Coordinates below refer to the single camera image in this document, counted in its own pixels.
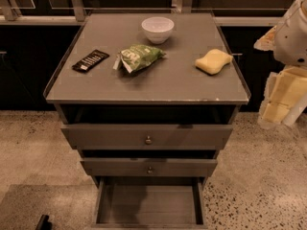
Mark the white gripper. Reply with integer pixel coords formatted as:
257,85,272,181
253,0,307,128

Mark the green jalapeno chip bag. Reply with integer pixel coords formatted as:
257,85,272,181
113,44,166,73

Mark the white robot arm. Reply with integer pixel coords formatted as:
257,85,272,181
254,0,307,128

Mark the grey drawer cabinet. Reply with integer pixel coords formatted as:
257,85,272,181
43,12,251,230

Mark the grey top drawer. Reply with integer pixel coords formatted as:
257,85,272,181
61,124,232,150

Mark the grey middle drawer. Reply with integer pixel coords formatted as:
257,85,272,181
81,158,217,177

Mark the grey open bottom drawer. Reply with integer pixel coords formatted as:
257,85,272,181
92,177,207,230

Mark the yellow sponge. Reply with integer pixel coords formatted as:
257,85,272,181
195,49,233,75

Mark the white bowl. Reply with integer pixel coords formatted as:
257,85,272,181
141,16,175,44

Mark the black snack bar wrapper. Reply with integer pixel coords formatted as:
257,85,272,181
72,50,109,73

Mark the metal window railing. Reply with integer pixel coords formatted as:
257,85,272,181
0,0,295,26

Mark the black object on floor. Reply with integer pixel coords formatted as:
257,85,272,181
35,215,52,230

